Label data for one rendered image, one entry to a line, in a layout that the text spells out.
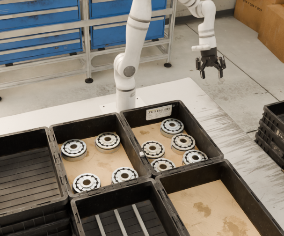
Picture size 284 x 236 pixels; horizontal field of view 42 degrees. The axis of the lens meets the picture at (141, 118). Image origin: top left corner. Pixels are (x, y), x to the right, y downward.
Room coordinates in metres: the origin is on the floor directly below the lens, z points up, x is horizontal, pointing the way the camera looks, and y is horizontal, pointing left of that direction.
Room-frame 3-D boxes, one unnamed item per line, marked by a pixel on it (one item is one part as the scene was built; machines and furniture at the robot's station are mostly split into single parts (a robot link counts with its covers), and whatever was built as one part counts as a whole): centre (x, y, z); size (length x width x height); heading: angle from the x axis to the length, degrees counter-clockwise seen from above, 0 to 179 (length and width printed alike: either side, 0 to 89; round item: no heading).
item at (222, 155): (1.14, -0.11, 0.92); 0.40 x 0.30 x 0.02; 23
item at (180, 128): (1.27, -0.14, 0.86); 0.10 x 0.10 x 0.01
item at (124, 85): (1.45, 0.08, 1.01); 0.09 x 0.09 x 0.17; 22
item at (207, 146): (1.14, -0.11, 0.87); 0.40 x 0.30 x 0.11; 23
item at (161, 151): (1.11, -0.05, 0.86); 0.10 x 0.10 x 0.01
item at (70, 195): (1.02, 0.16, 0.92); 0.40 x 0.30 x 0.02; 23
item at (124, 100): (1.44, 0.08, 0.85); 0.09 x 0.09 x 0.17; 37
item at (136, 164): (1.02, 0.16, 0.87); 0.40 x 0.30 x 0.11; 23
